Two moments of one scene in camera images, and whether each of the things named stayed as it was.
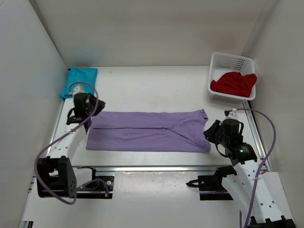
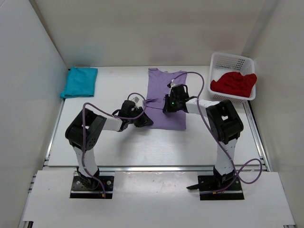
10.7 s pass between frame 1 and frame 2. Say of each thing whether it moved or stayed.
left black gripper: moved
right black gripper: moved
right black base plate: stayed
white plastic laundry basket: stayed
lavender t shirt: moved
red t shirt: stayed
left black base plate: stayed
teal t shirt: stayed
